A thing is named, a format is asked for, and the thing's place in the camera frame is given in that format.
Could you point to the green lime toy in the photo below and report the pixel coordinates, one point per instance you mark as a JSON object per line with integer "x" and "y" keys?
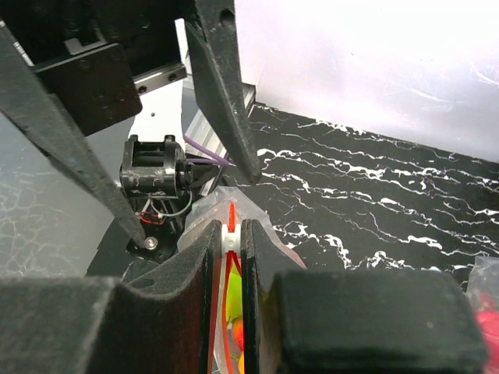
{"x": 233, "y": 307}

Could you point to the red apple toy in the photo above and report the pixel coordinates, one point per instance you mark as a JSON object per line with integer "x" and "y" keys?
{"x": 238, "y": 333}

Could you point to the clear orange zip top bag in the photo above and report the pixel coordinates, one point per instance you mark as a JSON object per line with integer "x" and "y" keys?
{"x": 482, "y": 291}

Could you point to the red green dragon fruit toy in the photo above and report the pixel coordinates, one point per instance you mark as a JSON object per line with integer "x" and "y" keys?
{"x": 487, "y": 316}

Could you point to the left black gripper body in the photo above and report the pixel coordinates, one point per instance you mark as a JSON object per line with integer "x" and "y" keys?
{"x": 99, "y": 57}

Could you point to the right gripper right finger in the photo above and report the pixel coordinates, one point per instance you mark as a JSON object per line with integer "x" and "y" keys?
{"x": 352, "y": 321}

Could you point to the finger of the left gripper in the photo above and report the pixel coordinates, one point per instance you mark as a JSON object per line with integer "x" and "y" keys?
{"x": 214, "y": 56}
{"x": 48, "y": 125}

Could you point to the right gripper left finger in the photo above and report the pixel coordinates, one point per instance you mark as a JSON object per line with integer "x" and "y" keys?
{"x": 162, "y": 322}

